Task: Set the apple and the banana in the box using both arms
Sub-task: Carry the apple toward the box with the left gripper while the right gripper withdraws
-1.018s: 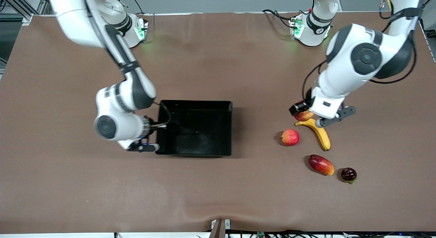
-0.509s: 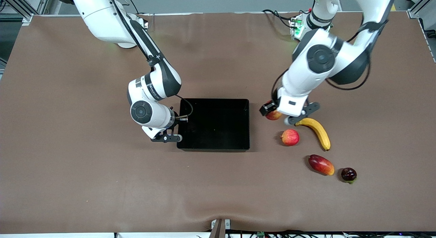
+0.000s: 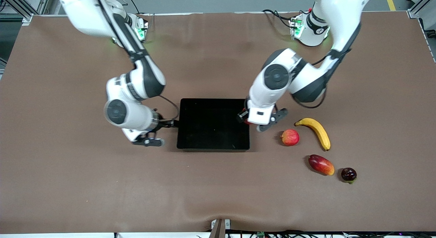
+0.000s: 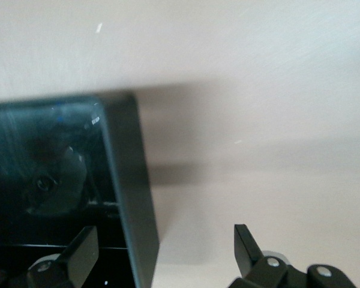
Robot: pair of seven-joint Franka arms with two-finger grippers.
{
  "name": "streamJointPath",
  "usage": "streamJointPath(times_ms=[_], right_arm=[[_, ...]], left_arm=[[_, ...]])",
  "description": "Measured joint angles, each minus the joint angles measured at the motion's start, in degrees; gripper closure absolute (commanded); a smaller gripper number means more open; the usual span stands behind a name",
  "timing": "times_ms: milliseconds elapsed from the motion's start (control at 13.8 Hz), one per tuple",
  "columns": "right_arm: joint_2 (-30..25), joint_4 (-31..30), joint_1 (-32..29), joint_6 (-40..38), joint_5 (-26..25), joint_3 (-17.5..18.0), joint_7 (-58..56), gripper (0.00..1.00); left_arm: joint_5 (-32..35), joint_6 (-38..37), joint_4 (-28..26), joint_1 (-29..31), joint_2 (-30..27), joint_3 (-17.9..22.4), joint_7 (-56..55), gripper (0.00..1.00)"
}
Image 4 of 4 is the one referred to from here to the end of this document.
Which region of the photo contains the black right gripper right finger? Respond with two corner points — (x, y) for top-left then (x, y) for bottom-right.
(229, 223), (358, 288)

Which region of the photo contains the brown table cover mat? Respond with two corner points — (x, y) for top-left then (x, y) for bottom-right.
(0, 0), (360, 288)

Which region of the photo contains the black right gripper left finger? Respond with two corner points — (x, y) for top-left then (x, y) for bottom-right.
(26, 225), (100, 288)

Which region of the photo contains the black plastic box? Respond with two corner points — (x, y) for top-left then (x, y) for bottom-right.
(0, 92), (161, 288)

